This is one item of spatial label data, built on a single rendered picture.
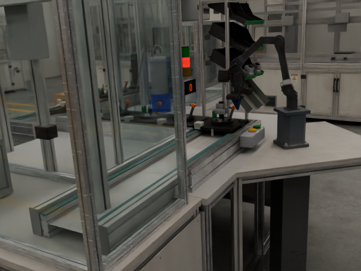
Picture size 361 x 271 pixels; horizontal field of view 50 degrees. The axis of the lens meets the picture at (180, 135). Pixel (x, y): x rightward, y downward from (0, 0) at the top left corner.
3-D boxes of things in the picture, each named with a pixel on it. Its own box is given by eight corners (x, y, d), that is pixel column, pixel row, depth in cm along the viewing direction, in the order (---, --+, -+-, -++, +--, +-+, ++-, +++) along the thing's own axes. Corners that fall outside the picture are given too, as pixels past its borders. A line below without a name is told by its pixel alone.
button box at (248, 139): (264, 137, 216) (265, 126, 215) (252, 148, 199) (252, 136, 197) (252, 136, 220) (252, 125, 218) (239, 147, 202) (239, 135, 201)
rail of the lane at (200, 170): (260, 136, 233) (261, 118, 230) (192, 192, 159) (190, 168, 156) (252, 135, 236) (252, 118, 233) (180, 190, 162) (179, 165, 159)
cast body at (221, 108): (228, 113, 224) (228, 100, 222) (225, 114, 220) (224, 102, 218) (214, 112, 228) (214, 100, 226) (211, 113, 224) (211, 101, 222)
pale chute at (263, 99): (265, 105, 259) (269, 100, 256) (255, 108, 250) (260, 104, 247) (239, 73, 266) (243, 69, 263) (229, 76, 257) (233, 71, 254)
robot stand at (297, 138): (309, 147, 209) (311, 110, 204) (284, 149, 207) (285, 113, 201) (296, 139, 223) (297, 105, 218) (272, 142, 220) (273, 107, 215)
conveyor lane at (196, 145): (248, 137, 232) (248, 121, 230) (179, 190, 162) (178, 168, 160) (205, 133, 246) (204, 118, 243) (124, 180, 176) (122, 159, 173)
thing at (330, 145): (401, 157, 196) (402, 151, 195) (230, 179, 179) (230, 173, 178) (324, 125, 262) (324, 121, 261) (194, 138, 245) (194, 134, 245)
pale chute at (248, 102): (258, 109, 247) (262, 105, 244) (247, 113, 237) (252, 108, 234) (231, 76, 254) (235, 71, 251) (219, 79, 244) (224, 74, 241)
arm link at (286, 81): (283, 33, 204) (271, 36, 206) (283, 33, 197) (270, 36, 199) (294, 92, 210) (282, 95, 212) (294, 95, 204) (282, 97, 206)
